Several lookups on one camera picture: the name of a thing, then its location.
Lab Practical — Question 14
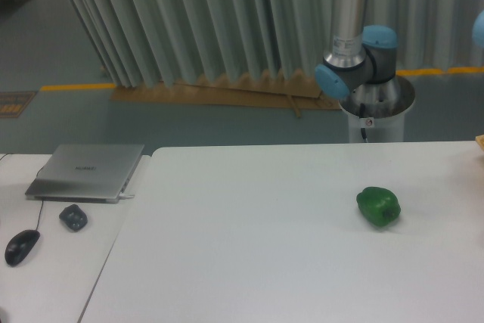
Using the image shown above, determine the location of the wicker basket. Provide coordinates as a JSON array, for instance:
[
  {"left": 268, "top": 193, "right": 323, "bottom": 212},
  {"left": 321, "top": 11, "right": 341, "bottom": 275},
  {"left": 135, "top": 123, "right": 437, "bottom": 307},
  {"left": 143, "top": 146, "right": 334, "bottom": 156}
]
[{"left": 475, "top": 135, "right": 484, "bottom": 151}]

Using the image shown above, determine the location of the black mouse cable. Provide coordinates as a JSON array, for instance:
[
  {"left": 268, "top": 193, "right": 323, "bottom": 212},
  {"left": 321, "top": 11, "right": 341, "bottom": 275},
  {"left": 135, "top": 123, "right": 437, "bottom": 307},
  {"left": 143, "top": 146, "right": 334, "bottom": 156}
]
[{"left": 0, "top": 154, "right": 52, "bottom": 232}]

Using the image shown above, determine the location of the green bell pepper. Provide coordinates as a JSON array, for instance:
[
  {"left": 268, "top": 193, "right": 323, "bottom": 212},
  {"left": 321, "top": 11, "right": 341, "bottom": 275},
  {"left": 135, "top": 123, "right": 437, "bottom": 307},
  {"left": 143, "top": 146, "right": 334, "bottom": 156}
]
[{"left": 356, "top": 186, "right": 402, "bottom": 228}]

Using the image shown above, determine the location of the pale green curtain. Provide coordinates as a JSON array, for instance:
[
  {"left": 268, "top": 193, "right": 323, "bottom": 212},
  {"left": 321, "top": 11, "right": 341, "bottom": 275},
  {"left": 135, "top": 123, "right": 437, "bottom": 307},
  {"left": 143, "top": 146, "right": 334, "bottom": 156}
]
[{"left": 70, "top": 0, "right": 483, "bottom": 87}]

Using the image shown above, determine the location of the silver closed laptop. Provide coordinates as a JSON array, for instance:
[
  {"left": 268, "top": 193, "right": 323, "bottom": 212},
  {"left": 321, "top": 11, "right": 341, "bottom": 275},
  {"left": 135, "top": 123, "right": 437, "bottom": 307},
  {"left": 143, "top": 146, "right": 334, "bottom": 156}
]
[{"left": 25, "top": 144, "right": 144, "bottom": 203}]

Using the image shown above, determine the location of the white usb plug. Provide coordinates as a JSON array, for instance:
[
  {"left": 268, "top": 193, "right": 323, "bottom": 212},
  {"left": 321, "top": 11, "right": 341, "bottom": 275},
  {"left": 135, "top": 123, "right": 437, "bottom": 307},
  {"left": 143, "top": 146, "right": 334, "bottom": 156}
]
[{"left": 119, "top": 193, "right": 135, "bottom": 200}]

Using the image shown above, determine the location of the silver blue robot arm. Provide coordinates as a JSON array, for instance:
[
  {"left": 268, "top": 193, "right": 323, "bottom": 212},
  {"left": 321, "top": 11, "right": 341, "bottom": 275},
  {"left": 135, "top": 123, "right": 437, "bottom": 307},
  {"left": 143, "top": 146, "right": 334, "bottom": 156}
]
[{"left": 315, "top": 0, "right": 483, "bottom": 118}]

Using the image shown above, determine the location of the black computer mouse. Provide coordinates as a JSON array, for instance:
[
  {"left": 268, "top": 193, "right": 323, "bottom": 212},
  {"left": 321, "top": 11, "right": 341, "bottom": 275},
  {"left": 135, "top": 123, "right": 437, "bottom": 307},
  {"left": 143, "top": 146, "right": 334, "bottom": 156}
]
[{"left": 5, "top": 229, "right": 41, "bottom": 267}]

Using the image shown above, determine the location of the black small controller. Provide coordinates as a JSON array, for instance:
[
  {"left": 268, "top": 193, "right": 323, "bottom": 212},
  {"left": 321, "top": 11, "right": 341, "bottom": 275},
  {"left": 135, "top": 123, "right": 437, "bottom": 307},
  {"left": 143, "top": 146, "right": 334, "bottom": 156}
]
[{"left": 59, "top": 204, "right": 88, "bottom": 232}]

